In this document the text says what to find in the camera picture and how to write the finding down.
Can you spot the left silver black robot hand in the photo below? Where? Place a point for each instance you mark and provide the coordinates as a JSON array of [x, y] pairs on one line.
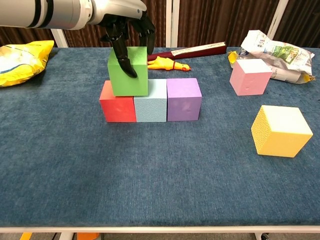
[[117, 10]]

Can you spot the green foam cube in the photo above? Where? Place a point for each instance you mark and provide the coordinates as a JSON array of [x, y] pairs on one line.
[[130, 86]]

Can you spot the red foam cube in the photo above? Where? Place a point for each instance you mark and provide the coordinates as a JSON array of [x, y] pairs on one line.
[[117, 110]]

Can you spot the light blue foam cube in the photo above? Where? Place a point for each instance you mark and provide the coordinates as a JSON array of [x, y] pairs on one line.
[[150, 110]]

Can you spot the purple foam cube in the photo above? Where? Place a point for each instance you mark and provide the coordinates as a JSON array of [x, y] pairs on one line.
[[183, 105]]

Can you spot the pink foam cube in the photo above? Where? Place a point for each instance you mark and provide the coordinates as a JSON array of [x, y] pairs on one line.
[[250, 80]]

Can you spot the yellow foam cube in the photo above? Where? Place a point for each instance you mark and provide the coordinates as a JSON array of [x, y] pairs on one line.
[[282, 135]]

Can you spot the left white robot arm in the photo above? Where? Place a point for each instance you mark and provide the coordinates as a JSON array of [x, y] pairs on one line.
[[50, 12]]

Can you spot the brown pleated curtain panel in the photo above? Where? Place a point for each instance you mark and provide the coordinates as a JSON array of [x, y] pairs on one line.
[[25, 37], [82, 37], [220, 20], [302, 20]]

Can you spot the yellow rubber chicken toy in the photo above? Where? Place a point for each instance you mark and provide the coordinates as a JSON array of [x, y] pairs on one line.
[[165, 64]]

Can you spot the long dark red box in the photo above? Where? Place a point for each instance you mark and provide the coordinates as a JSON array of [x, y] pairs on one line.
[[200, 50]]

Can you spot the yellow snack bag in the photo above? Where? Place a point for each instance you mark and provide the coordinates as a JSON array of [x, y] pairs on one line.
[[22, 62]]

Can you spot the white crumpled snack bag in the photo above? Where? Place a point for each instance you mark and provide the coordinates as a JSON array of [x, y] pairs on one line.
[[277, 55]]

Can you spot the blue felt table cover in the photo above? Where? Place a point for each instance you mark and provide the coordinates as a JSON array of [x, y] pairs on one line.
[[150, 175]]

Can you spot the yellow floor tape strip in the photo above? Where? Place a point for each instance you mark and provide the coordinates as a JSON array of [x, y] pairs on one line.
[[26, 237]]

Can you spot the black table caster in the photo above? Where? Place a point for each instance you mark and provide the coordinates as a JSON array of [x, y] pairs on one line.
[[265, 236]]

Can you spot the white table frame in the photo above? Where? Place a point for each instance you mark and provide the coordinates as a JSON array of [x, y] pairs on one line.
[[160, 229]]

